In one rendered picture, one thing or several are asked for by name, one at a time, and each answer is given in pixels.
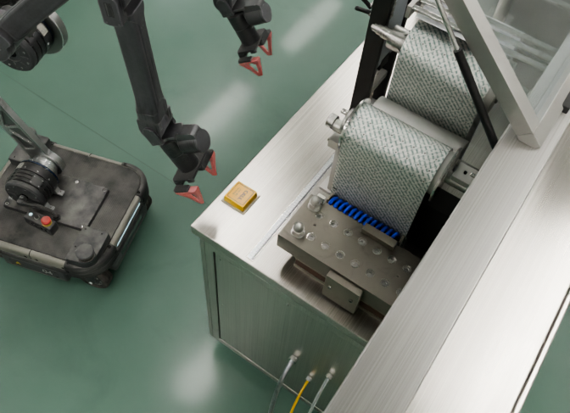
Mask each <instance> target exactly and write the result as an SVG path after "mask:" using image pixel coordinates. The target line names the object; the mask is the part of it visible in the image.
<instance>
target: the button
mask: <svg viewBox="0 0 570 413"><path fill-rule="evenodd" d="M256 197H257V192H256V191H255V190H253V189H251V188H250V187H247V186H246V185H244V184H243V183H241V182H240V181H238V182H237V183H236V184H235V185H234V186H233V187H232V188H231V189H230V191H229V192H228V193H227V194H226V195H225V196H224V199H225V201H227V202H228V203H229V204H231V205H233V206H234V207H236V208H237V209H240V210H241V211H242V212H244V211H245V210H246V209H247V208H248V206H249V205H250V204H251V203H252V202H253V201H254V199H255V198H256Z"/></svg>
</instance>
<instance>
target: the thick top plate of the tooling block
mask: <svg viewBox="0 0 570 413"><path fill-rule="evenodd" d="M312 196H314V195H313V194H311V195H310V196H309V197H308V198H307V199H306V200H305V202H304V203H303V204H302V205H301V206H300V208H299V209H298V210H297V211H296V213H295V214H294V215H293V216H292V218H291V219H290V220H289V221H288V223H287V224H286V225H285V226H284V227H283V229H281V231H280V232H279V233H278V234H277V246H278V247H280V248H282V249H284V250H285V251H287V252H288V253H290V254H291V255H292V256H294V257H296V258H297V259H299V260H301V261H302V262H304V263H306V264H307V265H308V266H310V267H311V268H313V269H314V270H316V271H318V272H320V273H321V274H322V275H323V276H327V273H328V272H329V271H330V270H331V271H333V272H335V273H336V274H338V275H340V276H341V277H342V278H344V279H345V280H347V281H349V282H351V283H352V284H354V285H355V286H357V287H358V288H360V289H361V290H363V291H364V293H363V294H362V297H361V299H362V300H363V301H365V302H366V303H368V304H369V305H371V306H372V307H374V308H375V309H377V310H379V311H381V312H382V313H384V314H385V315H386V314H387V313H388V311H389V309H390V308H391V306H392V305H393V303H394V301H395V300H396V299H397V298H398V296H399V294H400V292H401V291H402V289H403V288H404V286H405V284H406V283H407V282H408V280H409V279H410V277H411V275H412V274H413V272H414V271H415V269H416V268H417V266H418V265H419V263H420V262H421V260H420V259H419V258H417V257H416V256H415V255H413V254H411V253H409V252H407V251H406V250H404V249H402V248H401V247H399V246H398V245H396V246H395V247H394V249H393V251H392V250H390V249H388V248H386V247H384V246H383V245H382V244H380V243H378V242H376V241H375V240H373V239H372V238H370V237H368V236H367V235H365V234H364V233H362V232H361V230H362V228H363V226H364V225H362V224H361V223H360V222H358V221H357V220H354V219H353V218H351V217H349V216H348V215H346V214H345V213H343V212H341V211H340V210H338V209H336V208H334V207H333V206H332V205H330V204H328V203H326V202H325V203H324V204H321V209H320V210H319V211H317V212H312V211H310V210H309V209H308V203H309V201H310V199H311V197H312ZM297 221H300V222H302V223H303V224H304V227H305V235H304V236H303V237H302V238H294V237H293V236H292V235H291V230H292V228H293V225H294V224H295V223H296V222H297Z"/></svg>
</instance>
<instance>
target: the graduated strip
mask: <svg viewBox="0 0 570 413"><path fill-rule="evenodd" d="M334 154H335V152H334V153H333V155H332V156H331V157H330V158H329V160H328V161H327V162H326V163H325V164H324V165H323V166H322V167H321V168H320V170H319V171H318V172H317V173H316V175H315V176H314V177H313V178H312V179H311V180H310V182H309V183H308V184H307V185H306V187H305V188H304V189H303V190H302V191H301V193H300V194H299V195H298V196H297V198H296V199H295V200H294V201H293V202H292V203H291V204H290V205H289V206H288V208H287V209H286V210H285V211H284V212H283V214H282V215H281V216H280V217H279V218H278V220H277V221H276V222H275V223H274V225H273V226H272V227H271V228H270V229H269V231H268V232H267V233H266V234H265V235H264V236H263V237H262V238H261V239H260V241H259V242H258V243H257V244H256V245H255V247H254V248H253V249H252V250H251V252H250V253H249V254H248V255H247V256H246V257H247V258H248V259H250V260H252V261H253V260H254V259H255V257H256V256H257V255H258V254H259V253H260V251H261V250H262V249H263V248H264V247H265V246H266V244H268V242H269V241H270V240H271V239H272V237H273V236H274V235H275V234H276V233H277V231H278V230H279V229H280V228H281V226H282V225H283V224H284V223H285V221H286V220H287V219H288V218H289V216H290V215H291V214H292V213H293V212H294V211H295V210H296V209H297V208H298V206H299V205H300V204H301V202H302V201H303V200H304V199H305V197H306V196H307V195H308V194H309V193H310V191H311V190H312V189H313V188H314V186H315V185H316V184H317V183H318V181H319V180H320V179H321V178H322V177H323V176H324V175H325V174H326V173H327V171H328V170H329V169H330V168H331V166H332V165H333V158H334Z"/></svg>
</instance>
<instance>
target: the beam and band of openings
mask: <svg viewBox="0 0 570 413"><path fill-rule="evenodd" d="M562 107H563V110H562V112H561V114H560V115H559V117H558V119H557V120H556V123H555V124H554V125H553V127H552V129H551V130H550V133H549V134H548V136H547V138H546V139H545V141H544V143H543V144H542V146H541V147H540V148H532V147H530V146H529V145H527V144H525V143H523V142H520V141H519V140H518V138H517V135H516V133H515V132H514V130H513V129H512V127H511V124H509V126H508V127H507V128H506V130H505V131H504V133H503V134H502V136H501V137H500V140H499V141H498V142H497V143H496V145H495V147H494V148H493V150H492V152H491V153H490V155H489V157H488V158H487V159H486V160H485V162H484V163H483V166H482V167H481V169H480V170H479V172H478V173H477V174H476V176H475V178H474V179H473V181H472V183H471V184H470V186H469V187H468V189H467V190H466V192H465V193H464V195H463V196H462V198H461V200H460V201H459V203H458V204H457V205H456V207H455V209H454V210H453V212H452V213H451V215H450V217H449V219H448V220H447V221H446V222H445V224H444V226H443V227H442V229H441V230H440V232H439V234H438V236H437V237H436V238H435V239H434V241H433V243H432V245H431V246H430V248H429V249H428V251H427V252H426V253H425V255H424V256H423V258H422V260H421V262H420V263H419V265H418V266H417V268H416V269H415V271H414V272H413V274H412V275H411V277H410V279H409V280H408V282H407V283H406V284H405V286H404V288H403V289H402V291H401V292H400V294H399V296H398V298H397V299H396V300H395V301H394V303H393V305H392V306H391V308H390V309H389V311H388V313H387V314H386V315H385V317H384V318H383V320H382V322H381V324H380V325H379V327H378V328H377V330H376V331H375V332H374V334H373V335H372V338H371V339H370V341H369V342H368V344H367V345H366V346H365V348H364V349H363V351H362V353H361V354H360V356H359V358H358V359H357V361H356V362H355V364H354V365H353V367H352V368H351V370H350V371H349V373H348V375H347V376H346V378H345V379H344V381H343V382H342V384H341V385H340V387H339V388H338V391H337V392H336V393H335V394H334V396H333V397H332V399H331V401H330V402H329V404H328V406H327V408H326V409H325V410H324V411H323V413H405V411H406V410H407V408H408V406H409V404H410V403H411V401H412V399H413V398H414V396H415V394H416V392H417V390H418V389H419V387H420V386H421V384H422V381H423V379H424V378H425V376H426V375H427V373H428V371H429V369H430V367H431V366H432V364H433V362H434V361H435V359H436V357H437V355H438V353H439V351H440V350H441V348H442V347H443V345H444V342H445V341H446V339H447V337H448V336H449V335H450V332H451V330H452V329H453V327H454V325H455V323H456V322H457V320H458V318H459V316H460V315H461V312H462V311H463V310H464V308H465V306H466V304H467V302H468V300H469V298H470V297H471V296H472V293H473V291H474V290H475V288H476V286H477V285H478V283H479V281H480V279H481V278H482V276H483V274H484V272H485V271H486V269H487V267H488V265H489V263H490V261H491V260H492V259H493V257H494V255H495V253H496V251H497V249H498V247H499V246H500V244H501V242H502V241H503V239H504V237H505V235H506V234H507V232H508V230H509V228H510V227H511V224H512V222H513V221H514V220H515V218H516V216H517V214H518V212H519V210H520V208H522V206H523V203H524V202H525V200H526V198H527V196H528V195H529V193H530V191H531V190H532V188H533V186H534V184H535V182H536V181H537V179H538V177H539V175H540V173H541V171H542V170H543V169H544V167H545V165H546V163H547V161H548V159H549V158H550V156H551V154H552V152H553V151H554V149H555V147H556V145H557V144H558V142H559V140H560V139H561V137H562V134H563V133H564V131H565V130H566V128H567V126H568V124H569V122H570V92H569V94H568V95H567V97H566V98H565V100H564V102H563V104H562Z"/></svg>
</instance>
